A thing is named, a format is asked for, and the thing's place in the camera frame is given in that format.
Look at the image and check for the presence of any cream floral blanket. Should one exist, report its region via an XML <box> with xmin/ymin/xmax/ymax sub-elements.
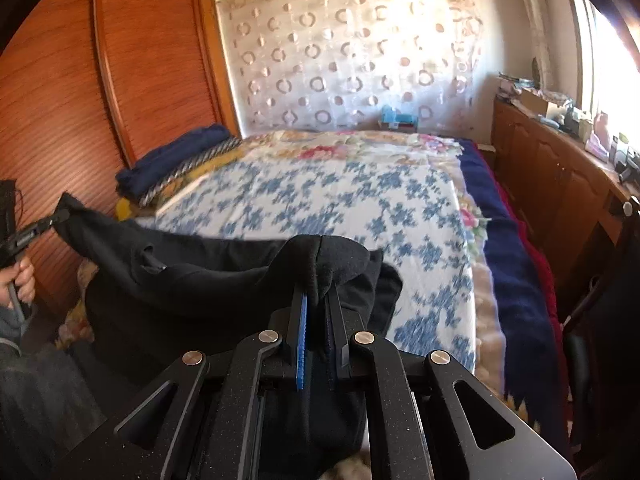
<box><xmin>55</xmin><ymin>129</ymin><xmax>533</xmax><ymax>433</ymax></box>

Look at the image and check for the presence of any person's left forearm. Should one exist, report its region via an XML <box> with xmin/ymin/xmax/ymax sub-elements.
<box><xmin>0</xmin><ymin>305</ymin><xmax>27</xmax><ymax>361</ymax></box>

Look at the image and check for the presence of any folded navy cloth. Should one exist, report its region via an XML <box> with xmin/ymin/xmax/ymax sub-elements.
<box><xmin>116</xmin><ymin>124</ymin><xmax>234</xmax><ymax>202</ymax></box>

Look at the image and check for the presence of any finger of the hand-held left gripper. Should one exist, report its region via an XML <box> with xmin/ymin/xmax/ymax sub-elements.
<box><xmin>11</xmin><ymin>210</ymin><xmax>71</xmax><ymax>257</ymax></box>

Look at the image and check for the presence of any navy blue blanket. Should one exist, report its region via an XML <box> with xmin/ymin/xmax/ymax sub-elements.
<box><xmin>457</xmin><ymin>140</ymin><xmax>572</xmax><ymax>457</ymax></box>

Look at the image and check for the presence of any black chair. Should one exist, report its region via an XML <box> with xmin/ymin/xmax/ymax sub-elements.
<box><xmin>559</xmin><ymin>199</ymin><xmax>640</xmax><ymax>463</ymax></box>

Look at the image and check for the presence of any person's left hand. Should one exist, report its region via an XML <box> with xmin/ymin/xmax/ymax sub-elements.
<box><xmin>0</xmin><ymin>259</ymin><xmax>37</xmax><ymax>312</ymax></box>

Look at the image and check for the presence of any wooden cabinet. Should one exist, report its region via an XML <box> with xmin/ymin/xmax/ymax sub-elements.
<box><xmin>491</xmin><ymin>94</ymin><xmax>640</xmax><ymax>288</ymax></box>

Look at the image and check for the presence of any black garment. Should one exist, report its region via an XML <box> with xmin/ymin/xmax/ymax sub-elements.
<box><xmin>52</xmin><ymin>192</ymin><xmax>404</xmax><ymax>467</ymax></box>

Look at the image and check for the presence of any striped folded cloth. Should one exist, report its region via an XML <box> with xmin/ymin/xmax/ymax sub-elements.
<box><xmin>139</xmin><ymin>137</ymin><xmax>244</xmax><ymax>209</ymax></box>

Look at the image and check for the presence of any blue toy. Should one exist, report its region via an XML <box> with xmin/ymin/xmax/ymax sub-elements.
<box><xmin>379</xmin><ymin>105</ymin><xmax>419</xmax><ymax>129</ymax></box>

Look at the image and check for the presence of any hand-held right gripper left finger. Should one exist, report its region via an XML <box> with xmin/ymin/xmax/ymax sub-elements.
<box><xmin>52</xmin><ymin>294</ymin><xmax>308</xmax><ymax>480</ymax></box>

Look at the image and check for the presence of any blue floral bed sheet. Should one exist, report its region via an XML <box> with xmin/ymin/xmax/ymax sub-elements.
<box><xmin>135</xmin><ymin>157</ymin><xmax>477</xmax><ymax>377</ymax></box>

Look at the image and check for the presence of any person's leg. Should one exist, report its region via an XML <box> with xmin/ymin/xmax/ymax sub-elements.
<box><xmin>0</xmin><ymin>342</ymin><xmax>108</xmax><ymax>480</ymax></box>

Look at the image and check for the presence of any red blanket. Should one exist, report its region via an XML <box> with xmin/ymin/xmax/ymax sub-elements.
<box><xmin>475</xmin><ymin>144</ymin><xmax>572</xmax><ymax>411</ymax></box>

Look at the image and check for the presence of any cardboard box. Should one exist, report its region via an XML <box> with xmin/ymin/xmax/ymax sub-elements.
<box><xmin>519</xmin><ymin>87</ymin><xmax>552</xmax><ymax>114</ymax></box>

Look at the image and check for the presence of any circle patterned curtain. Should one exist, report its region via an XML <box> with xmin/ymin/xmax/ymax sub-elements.
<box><xmin>216</xmin><ymin>0</ymin><xmax>487</xmax><ymax>142</ymax></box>

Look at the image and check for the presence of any white lace curtain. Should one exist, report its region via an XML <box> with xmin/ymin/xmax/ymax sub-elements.
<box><xmin>502</xmin><ymin>0</ymin><xmax>558</xmax><ymax>88</ymax></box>

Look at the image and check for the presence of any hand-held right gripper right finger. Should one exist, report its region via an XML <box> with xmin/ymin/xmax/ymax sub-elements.
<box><xmin>324</xmin><ymin>299</ymin><xmax>580</xmax><ymax>480</ymax></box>

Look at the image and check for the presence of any window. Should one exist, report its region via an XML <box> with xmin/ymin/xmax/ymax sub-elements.
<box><xmin>569</xmin><ymin>0</ymin><xmax>640</xmax><ymax>153</ymax></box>

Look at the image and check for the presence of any wooden wardrobe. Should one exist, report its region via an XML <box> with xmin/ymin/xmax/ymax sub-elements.
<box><xmin>0</xmin><ymin>0</ymin><xmax>242</xmax><ymax>322</ymax></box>

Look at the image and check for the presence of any pink packet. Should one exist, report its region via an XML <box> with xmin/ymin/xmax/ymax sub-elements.
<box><xmin>584</xmin><ymin>112</ymin><xmax>612</xmax><ymax>162</ymax></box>

